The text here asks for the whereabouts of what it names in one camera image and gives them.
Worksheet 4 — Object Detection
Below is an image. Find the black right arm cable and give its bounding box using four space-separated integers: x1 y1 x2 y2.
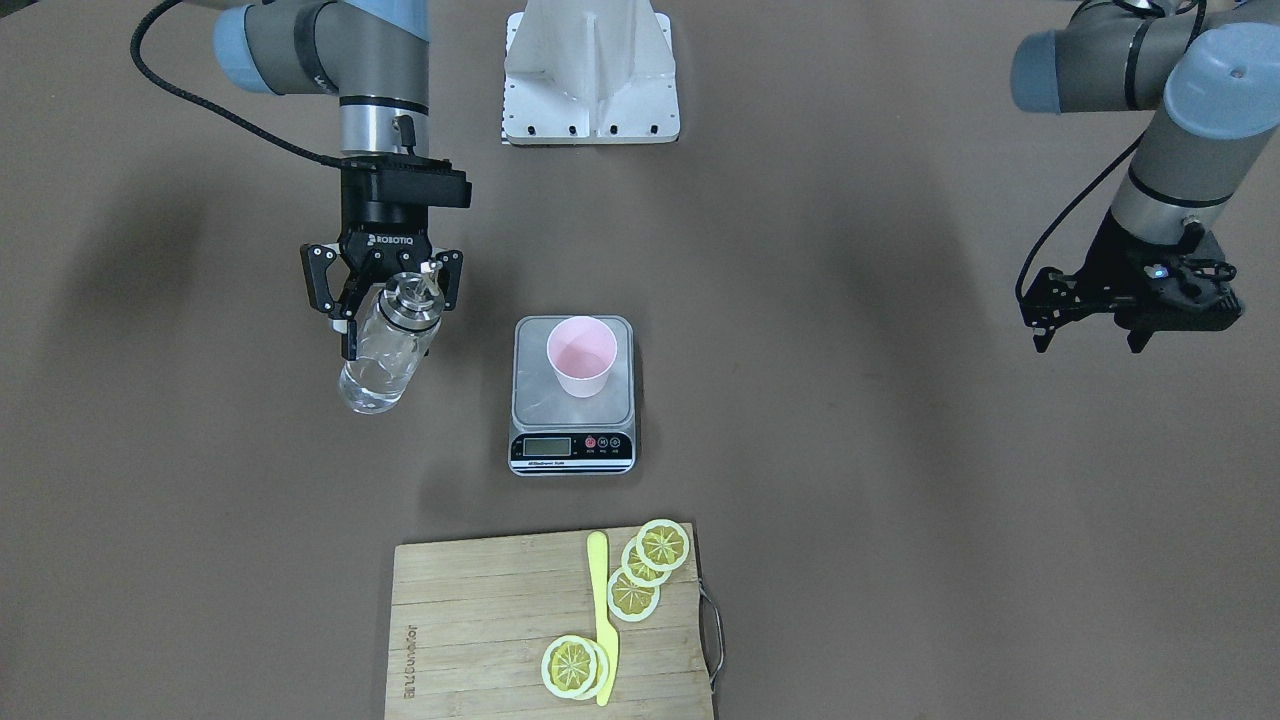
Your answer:
131 0 346 169

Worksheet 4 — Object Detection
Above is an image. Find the bamboo cutting board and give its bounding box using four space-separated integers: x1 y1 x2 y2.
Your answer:
384 530 716 719

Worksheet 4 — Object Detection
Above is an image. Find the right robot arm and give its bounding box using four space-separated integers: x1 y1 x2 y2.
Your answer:
212 1 472 360

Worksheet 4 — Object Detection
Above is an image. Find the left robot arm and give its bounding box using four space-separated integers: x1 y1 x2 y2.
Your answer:
1010 1 1279 352

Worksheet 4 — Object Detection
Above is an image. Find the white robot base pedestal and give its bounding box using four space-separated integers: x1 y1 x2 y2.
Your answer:
500 1 681 146

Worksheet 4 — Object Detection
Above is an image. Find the lemon slice near scale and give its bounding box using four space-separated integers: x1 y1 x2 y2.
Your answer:
605 568 660 623

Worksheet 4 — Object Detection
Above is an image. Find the middle lemon slice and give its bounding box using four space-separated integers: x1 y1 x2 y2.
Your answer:
620 537 672 588

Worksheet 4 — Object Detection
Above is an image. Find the front lemon slice pair bottom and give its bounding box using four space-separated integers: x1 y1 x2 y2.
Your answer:
573 638 611 701

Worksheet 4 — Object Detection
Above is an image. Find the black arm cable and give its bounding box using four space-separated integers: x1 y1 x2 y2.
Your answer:
131 0 346 169
1015 129 1146 301

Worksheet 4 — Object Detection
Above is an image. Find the yellow plastic knife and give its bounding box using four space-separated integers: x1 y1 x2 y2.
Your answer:
586 530 620 707

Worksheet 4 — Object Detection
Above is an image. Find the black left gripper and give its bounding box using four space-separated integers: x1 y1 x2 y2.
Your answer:
1020 211 1244 354

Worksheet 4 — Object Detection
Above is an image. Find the glass sauce bottle metal spout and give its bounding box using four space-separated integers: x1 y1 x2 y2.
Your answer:
338 270 445 414

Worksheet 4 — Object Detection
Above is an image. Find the digital kitchen scale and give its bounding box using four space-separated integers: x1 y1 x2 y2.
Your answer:
508 315 639 477

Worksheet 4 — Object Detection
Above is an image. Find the front lemon slice pair top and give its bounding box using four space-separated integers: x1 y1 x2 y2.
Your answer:
540 634 595 700

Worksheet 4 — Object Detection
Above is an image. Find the pink plastic cup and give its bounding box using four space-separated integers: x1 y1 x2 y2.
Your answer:
547 316 620 398

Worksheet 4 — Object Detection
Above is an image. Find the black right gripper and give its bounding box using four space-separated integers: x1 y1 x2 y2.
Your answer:
300 158 465 361

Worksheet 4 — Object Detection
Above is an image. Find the lemon slice pair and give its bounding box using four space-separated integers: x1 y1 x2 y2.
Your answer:
573 638 611 701
540 634 595 700

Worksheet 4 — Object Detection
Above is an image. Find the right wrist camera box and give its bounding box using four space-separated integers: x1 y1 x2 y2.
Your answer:
340 154 474 208

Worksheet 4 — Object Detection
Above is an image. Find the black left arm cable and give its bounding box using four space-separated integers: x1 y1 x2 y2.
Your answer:
1015 129 1146 301

